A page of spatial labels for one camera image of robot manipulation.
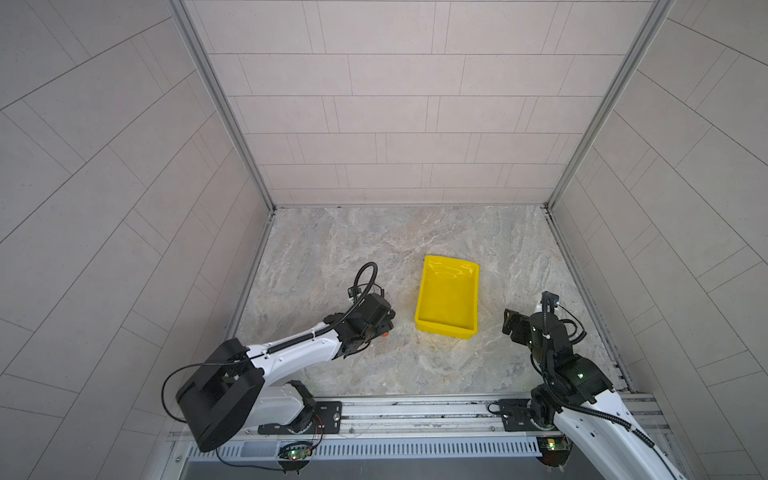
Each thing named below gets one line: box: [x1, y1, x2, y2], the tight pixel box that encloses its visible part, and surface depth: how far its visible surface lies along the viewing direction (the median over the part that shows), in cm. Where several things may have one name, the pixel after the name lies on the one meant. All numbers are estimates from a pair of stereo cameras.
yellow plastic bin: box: [415, 255, 480, 340], surface depth 91 cm
